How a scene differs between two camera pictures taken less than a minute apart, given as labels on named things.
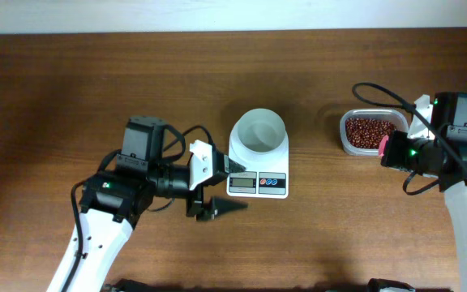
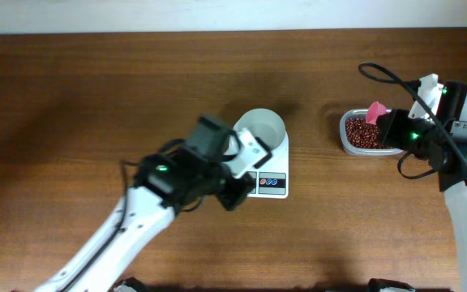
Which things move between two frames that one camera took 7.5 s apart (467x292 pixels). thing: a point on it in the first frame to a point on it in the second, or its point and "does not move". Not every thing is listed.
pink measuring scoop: (382, 145) to (375, 109)
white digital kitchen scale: (267, 178) does not move
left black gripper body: (194, 204) to (228, 191)
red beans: (367, 133) does not move
